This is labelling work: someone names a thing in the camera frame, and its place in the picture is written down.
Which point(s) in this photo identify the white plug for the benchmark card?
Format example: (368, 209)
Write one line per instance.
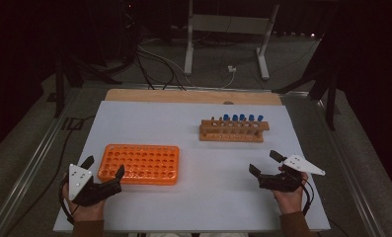
(231, 68)

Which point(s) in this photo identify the white table mat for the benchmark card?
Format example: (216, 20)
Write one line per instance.
(200, 184)

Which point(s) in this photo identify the person's right hand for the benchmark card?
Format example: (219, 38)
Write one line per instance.
(290, 202)

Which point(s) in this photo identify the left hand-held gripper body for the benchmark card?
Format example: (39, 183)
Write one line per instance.
(80, 184)

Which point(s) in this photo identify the white metal stand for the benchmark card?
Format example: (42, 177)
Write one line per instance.
(228, 23)

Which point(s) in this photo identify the grey round table grommet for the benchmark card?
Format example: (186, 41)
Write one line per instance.
(228, 102)

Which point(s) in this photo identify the person's left hand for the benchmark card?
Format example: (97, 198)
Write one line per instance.
(86, 212)

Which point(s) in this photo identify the black tripod stand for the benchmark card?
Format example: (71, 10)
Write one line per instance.
(59, 89)
(330, 98)

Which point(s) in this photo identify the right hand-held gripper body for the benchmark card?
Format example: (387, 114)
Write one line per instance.
(282, 182)

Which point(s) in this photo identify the wooden test tube rack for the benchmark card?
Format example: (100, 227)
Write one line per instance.
(229, 135)

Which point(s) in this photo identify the orange plastic test tube rack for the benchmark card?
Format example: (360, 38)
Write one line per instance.
(144, 164)

